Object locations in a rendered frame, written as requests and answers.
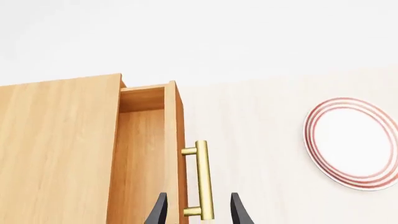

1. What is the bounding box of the wooden drawer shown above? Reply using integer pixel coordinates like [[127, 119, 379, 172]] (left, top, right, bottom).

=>
[[106, 80, 190, 224]]

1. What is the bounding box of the wooden cabinet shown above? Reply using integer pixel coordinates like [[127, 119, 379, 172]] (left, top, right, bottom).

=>
[[0, 73, 128, 224]]

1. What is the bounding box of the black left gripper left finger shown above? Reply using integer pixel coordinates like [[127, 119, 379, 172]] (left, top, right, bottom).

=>
[[144, 192, 169, 224]]

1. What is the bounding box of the white plate with red rings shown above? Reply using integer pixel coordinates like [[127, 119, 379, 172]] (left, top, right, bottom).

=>
[[303, 97, 398, 192]]

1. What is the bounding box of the brass drawer handle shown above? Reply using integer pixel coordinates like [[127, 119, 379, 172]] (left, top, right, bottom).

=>
[[181, 140, 216, 221]]

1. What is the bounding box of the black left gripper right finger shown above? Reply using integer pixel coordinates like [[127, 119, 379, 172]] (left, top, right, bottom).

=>
[[230, 192, 257, 224]]

